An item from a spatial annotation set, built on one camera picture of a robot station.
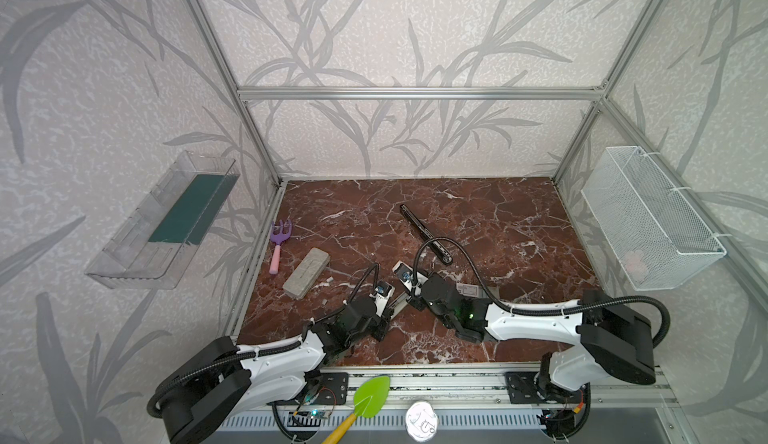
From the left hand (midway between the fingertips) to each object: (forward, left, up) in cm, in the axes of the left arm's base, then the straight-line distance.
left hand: (394, 301), depth 85 cm
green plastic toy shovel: (-24, +6, -2) cm, 24 cm away
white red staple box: (+5, -25, -3) cm, 26 cm away
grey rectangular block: (+9, +28, -1) cm, 29 cm away
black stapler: (+17, -15, -2) cm, 23 cm away
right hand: (+7, -3, +11) cm, 13 cm away
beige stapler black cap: (-1, -1, 0) cm, 1 cm away
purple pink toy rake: (+24, +42, -5) cm, 49 cm away
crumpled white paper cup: (-28, -7, +3) cm, 29 cm away
